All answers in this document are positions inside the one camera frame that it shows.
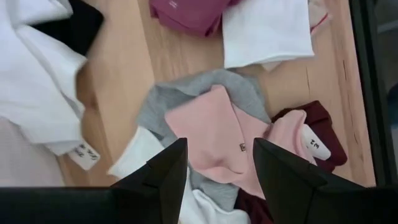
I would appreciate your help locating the pale dusty pink garment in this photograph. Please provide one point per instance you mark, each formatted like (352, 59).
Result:
(25, 155)

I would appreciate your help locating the cream socks pink stripes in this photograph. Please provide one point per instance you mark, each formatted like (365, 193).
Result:
(317, 15)

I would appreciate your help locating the small white cloth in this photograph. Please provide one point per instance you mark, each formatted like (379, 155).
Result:
(264, 34)

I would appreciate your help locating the dark maroon garment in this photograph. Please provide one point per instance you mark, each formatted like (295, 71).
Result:
(323, 118)

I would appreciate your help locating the white paper label tag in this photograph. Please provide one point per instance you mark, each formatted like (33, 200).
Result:
(84, 155)
(315, 143)

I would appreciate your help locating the small black garment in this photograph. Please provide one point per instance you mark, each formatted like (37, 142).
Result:
(74, 25)

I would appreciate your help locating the light grey garment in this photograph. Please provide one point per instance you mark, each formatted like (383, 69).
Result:
(192, 90)

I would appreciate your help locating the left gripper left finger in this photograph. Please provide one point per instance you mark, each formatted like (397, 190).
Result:
(155, 186)

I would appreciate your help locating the large white shirt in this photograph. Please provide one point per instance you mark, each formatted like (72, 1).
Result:
(31, 77)

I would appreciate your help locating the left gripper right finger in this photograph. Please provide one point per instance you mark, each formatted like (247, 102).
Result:
(286, 186)

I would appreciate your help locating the magenta garment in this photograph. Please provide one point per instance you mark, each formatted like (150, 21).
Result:
(189, 15)

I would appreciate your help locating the light pink garment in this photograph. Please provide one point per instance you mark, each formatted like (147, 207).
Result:
(211, 133)

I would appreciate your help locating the white garment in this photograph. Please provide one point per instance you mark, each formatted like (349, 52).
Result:
(140, 152)

